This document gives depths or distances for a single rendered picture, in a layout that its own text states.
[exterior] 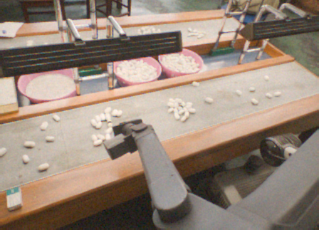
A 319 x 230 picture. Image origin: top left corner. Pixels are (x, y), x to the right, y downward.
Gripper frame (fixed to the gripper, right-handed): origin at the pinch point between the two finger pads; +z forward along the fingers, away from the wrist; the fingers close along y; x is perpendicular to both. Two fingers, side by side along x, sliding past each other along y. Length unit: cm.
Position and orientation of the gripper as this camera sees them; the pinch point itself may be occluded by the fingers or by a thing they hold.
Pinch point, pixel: (122, 128)
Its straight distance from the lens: 89.0
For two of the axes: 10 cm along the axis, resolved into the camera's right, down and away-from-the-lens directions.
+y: -8.9, 2.4, -3.8
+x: 1.9, 9.7, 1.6
